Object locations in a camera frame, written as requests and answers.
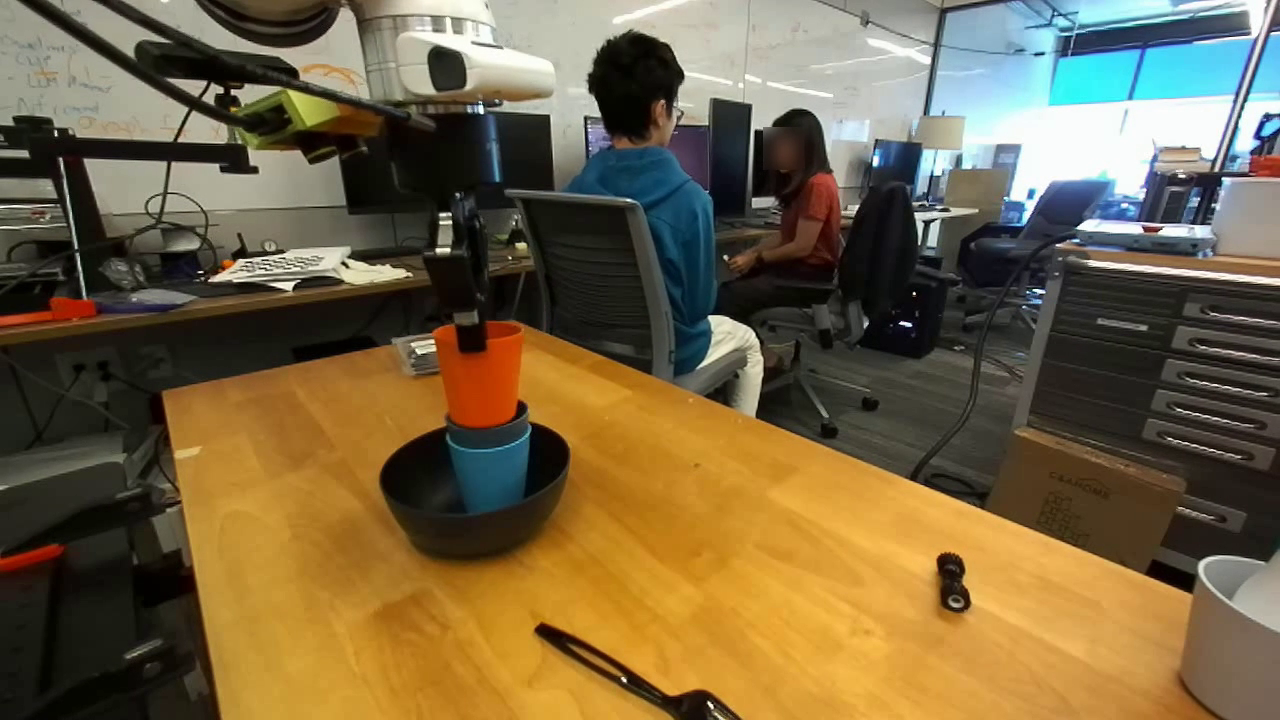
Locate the black bowl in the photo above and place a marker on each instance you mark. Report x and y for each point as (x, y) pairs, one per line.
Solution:
(422, 500)

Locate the black office chair with jacket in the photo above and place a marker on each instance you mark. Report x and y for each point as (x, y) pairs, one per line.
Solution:
(882, 252)

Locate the red tool on bench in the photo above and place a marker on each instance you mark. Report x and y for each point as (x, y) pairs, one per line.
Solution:
(53, 309)

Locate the grey storage bin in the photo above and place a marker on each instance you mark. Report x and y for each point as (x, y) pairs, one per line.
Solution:
(63, 484)

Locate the orange plastic cup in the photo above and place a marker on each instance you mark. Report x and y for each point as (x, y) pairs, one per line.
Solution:
(501, 381)

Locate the person in blue hoodie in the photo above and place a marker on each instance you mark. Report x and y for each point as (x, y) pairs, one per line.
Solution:
(666, 214)

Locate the light blue plastic cup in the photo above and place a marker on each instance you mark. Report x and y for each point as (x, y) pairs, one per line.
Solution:
(488, 474)

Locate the person in red shirt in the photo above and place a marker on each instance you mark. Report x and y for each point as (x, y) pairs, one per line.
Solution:
(814, 214)

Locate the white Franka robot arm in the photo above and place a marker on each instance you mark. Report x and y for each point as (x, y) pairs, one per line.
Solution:
(453, 60)

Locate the long wooden workbench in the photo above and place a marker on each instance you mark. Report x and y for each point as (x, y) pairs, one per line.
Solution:
(201, 309)

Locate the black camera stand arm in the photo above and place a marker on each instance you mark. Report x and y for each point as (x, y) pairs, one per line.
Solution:
(135, 150)

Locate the cardboard box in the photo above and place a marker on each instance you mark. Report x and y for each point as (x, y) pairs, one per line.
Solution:
(1082, 494)

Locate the white lamp shade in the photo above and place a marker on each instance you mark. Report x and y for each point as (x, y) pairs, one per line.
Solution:
(943, 133)

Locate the stack of white papers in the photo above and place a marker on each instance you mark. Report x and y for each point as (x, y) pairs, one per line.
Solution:
(303, 265)

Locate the grey drawer tool cabinet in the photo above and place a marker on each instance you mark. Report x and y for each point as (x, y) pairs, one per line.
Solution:
(1132, 361)

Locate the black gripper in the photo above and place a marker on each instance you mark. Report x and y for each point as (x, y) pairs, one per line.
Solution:
(448, 161)

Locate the black camera on stand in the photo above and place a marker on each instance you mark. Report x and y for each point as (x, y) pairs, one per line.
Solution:
(201, 60)

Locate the grey mesh office chair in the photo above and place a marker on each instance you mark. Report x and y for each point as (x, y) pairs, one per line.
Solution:
(587, 282)

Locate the metal fork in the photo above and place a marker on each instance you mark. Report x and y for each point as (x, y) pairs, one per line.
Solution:
(625, 679)

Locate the yellow-green wrist camera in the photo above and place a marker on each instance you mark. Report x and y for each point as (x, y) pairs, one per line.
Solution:
(303, 117)

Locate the small black clip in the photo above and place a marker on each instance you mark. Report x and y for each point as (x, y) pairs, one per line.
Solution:
(952, 584)

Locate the black upright monitor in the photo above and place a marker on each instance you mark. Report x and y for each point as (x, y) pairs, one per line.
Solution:
(728, 161)

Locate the large black monitor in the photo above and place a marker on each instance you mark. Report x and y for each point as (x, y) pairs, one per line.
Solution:
(524, 150)

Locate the white box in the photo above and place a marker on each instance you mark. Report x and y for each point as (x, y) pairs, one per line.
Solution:
(1246, 223)

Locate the white cylindrical container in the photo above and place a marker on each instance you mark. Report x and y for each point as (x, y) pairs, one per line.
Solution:
(1226, 654)

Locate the black device on cabinet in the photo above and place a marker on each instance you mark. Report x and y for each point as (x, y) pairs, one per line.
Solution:
(1172, 193)

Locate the dark blue office chair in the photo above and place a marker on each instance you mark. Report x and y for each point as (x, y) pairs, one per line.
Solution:
(1055, 214)

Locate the dark teal green cup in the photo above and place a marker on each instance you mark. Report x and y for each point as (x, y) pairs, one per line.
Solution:
(488, 434)

